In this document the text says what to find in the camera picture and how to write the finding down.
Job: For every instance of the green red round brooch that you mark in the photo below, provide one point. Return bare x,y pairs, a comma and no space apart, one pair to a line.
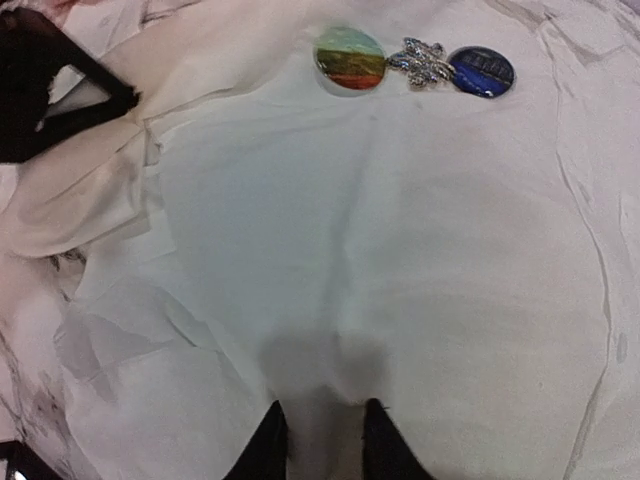
349,59

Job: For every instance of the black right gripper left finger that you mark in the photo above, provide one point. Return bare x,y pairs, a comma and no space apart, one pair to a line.
265,455

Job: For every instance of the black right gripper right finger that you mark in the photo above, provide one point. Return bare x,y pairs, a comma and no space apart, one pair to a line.
385,453

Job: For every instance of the white button shirt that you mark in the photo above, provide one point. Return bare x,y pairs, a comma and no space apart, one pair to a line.
250,233

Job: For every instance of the blue round brooch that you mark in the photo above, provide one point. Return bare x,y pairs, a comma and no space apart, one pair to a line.
482,72

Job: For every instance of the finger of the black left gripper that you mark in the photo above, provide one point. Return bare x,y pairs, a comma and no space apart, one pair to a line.
33,51

